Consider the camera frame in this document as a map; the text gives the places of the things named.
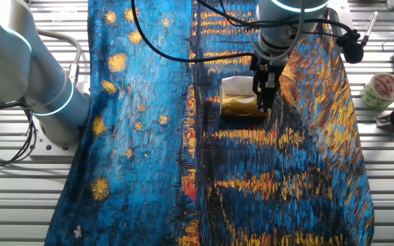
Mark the black cable bundle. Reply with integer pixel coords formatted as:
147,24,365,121
0,102,39,167

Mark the thick black cable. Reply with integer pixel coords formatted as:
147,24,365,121
130,0,256,64

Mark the white napkin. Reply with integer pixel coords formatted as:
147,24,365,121
221,75,258,98

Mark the gold tissue pack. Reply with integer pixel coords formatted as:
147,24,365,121
220,80,268,119

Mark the silver black pen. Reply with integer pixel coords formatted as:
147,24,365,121
360,11,379,48

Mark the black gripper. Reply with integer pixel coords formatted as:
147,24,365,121
250,51,287,113

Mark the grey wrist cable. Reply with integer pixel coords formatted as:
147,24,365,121
250,0,307,64

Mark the clear tape roll red print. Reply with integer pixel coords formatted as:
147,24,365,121
360,72,394,111

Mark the grey cable with metal plug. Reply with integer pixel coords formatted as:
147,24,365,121
38,29,82,85

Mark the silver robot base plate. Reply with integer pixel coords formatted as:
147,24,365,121
29,118,81,160

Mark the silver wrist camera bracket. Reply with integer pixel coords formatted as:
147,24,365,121
323,0,355,45

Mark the black cable connector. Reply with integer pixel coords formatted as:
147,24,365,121
336,29,365,65

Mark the thin black cable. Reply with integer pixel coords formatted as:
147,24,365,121
195,0,358,38

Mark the starry night painted tablecloth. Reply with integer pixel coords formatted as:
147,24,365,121
44,0,376,246

